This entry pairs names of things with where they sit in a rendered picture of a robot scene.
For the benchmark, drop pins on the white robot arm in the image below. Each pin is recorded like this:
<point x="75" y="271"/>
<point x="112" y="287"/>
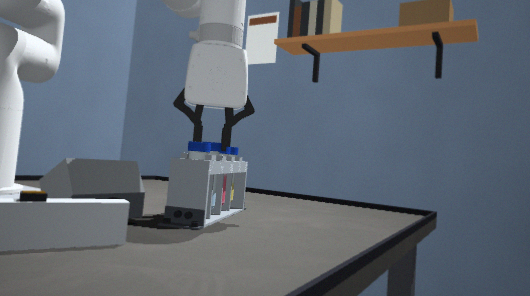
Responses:
<point x="35" y="58"/>

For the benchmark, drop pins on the black table edge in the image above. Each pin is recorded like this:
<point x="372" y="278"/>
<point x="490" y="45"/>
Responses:
<point x="330" y="279"/>

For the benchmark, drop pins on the white control panel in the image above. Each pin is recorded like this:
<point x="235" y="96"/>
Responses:
<point x="75" y="178"/>

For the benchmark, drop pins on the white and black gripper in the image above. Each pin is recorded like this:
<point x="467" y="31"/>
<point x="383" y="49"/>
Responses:
<point x="215" y="77"/>

